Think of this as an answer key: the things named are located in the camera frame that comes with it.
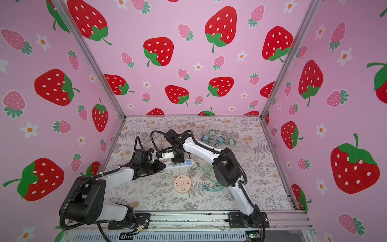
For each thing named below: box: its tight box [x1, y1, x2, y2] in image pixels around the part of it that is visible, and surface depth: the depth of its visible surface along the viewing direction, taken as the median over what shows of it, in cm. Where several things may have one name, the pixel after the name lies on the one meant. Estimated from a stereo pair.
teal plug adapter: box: [216, 136, 225, 144], surface depth 106 cm
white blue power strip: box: [163, 158, 195, 169], surface depth 93 cm
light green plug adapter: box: [227, 138, 236, 146], surface depth 106 cm
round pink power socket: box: [173, 174, 192, 194], surface depth 85 cm
